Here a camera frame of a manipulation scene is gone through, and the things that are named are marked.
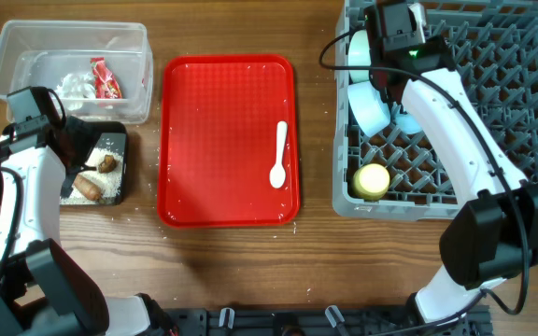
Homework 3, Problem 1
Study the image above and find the white plastic spoon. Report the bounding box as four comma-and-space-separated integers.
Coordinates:
269, 120, 288, 189

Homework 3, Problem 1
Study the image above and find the pile of white rice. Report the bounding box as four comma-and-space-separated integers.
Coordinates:
60, 148, 123, 205

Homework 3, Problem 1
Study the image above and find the green bowl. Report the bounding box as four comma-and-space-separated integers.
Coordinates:
347, 30, 371, 83

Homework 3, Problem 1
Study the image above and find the red snack wrapper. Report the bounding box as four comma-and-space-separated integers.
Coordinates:
91, 57, 122, 99

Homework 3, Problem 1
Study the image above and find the black plastic tray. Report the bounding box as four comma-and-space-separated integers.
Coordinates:
0, 121, 129, 207

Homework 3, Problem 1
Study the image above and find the grey dishwasher rack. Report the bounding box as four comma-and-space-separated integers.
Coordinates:
333, 1, 538, 221

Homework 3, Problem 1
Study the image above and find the clear plastic waste bin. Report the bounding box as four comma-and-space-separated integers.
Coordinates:
0, 20, 154, 124

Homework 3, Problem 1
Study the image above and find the light blue small bowl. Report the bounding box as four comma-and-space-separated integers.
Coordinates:
347, 81, 390, 137

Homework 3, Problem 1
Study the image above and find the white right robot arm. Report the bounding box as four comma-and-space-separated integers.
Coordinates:
364, 1, 538, 326

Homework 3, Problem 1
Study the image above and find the red serving tray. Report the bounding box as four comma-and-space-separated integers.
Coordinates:
157, 54, 301, 229

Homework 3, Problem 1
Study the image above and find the yellow plastic cup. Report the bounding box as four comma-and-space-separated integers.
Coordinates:
352, 163, 390, 202

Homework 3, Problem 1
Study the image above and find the brown food scrap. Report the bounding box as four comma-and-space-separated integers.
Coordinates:
97, 154, 117, 174

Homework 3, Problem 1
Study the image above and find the white tissue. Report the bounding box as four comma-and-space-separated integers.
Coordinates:
55, 73, 96, 111

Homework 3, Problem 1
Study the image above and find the light blue plate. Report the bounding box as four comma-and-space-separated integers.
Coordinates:
391, 105, 422, 135

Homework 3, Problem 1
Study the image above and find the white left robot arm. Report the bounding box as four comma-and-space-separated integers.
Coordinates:
0, 87, 179, 335

